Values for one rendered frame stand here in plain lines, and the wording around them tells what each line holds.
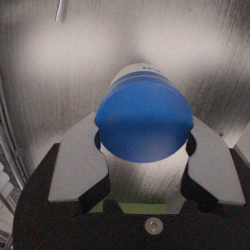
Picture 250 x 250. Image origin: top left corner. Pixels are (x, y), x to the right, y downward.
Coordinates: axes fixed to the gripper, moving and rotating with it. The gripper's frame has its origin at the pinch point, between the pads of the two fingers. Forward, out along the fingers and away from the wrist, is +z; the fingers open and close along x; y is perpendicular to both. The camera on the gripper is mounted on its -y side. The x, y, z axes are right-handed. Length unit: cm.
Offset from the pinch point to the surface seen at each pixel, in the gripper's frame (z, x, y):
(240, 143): 100, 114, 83
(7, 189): 9, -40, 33
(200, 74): 16.9, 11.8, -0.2
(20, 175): 13.3, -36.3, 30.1
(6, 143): 12.9, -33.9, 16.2
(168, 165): 16.9, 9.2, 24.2
